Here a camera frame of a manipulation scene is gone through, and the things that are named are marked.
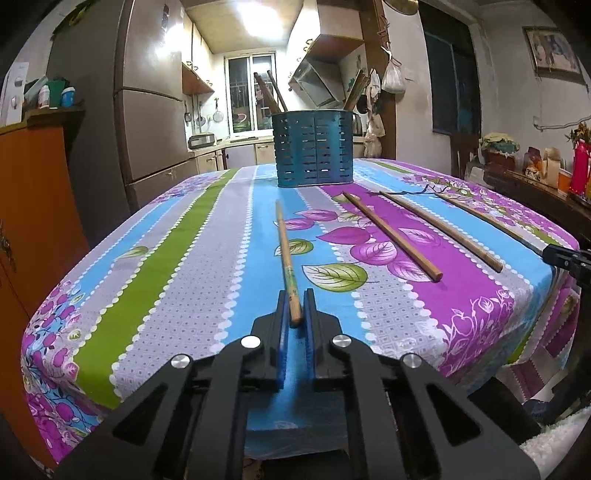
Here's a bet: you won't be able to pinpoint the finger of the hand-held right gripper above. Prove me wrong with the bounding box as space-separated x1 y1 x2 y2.
542 244 591 278

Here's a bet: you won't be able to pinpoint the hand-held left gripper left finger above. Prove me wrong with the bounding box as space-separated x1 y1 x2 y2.
55 290 291 480

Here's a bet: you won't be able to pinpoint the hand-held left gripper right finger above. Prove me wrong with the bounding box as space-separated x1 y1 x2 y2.
302 288 541 480

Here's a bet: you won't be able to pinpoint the blue slotted utensil holder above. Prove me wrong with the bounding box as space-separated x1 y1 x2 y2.
271 109 355 188

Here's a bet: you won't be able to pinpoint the dark wooden side table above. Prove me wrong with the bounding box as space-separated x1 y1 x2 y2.
466 161 591 245

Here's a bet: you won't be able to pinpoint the striped floral tablecloth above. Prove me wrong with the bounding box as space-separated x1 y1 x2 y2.
21 159 581 464

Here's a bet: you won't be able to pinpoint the dark wooden chair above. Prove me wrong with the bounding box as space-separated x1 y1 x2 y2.
450 134 481 178

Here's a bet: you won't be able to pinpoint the white fluffy rug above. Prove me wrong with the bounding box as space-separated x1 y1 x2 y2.
519 411 591 476

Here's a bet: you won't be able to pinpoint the kitchen counter cabinets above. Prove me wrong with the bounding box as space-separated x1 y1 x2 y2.
189 136 278 174

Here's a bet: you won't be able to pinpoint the dark window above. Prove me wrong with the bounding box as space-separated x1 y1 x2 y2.
422 14 481 137

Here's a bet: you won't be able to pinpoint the brown wooden pillar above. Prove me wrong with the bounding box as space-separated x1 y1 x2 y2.
360 0 398 160

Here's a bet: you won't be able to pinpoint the beige hanging bags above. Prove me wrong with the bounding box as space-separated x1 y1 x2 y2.
363 113 385 158

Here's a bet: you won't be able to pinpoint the white hanging plastic bag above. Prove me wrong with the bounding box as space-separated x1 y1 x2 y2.
381 55 407 94

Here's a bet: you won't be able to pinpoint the silver refrigerator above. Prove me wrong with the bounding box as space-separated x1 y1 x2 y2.
46 0 199 222

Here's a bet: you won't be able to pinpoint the barred kitchen window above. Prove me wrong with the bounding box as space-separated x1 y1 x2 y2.
225 54 278 139

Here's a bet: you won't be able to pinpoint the metal range hood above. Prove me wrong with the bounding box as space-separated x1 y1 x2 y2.
288 58 347 109

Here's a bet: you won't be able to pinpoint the orange wooden cabinet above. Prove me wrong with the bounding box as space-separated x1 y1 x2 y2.
0 108 90 467

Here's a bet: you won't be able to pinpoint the green plastic container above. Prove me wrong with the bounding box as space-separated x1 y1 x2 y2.
46 79 70 108

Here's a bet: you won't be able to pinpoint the tilted pale box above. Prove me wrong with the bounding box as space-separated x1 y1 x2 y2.
23 76 49 109

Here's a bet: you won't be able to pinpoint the framed wall picture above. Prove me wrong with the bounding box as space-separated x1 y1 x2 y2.
523 26 583 77

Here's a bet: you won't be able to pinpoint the narrow wall cabinet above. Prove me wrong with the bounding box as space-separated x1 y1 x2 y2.
181 9 215 95

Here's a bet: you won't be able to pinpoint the large wall cabinet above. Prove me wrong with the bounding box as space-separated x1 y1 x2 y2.
286 0 365 63

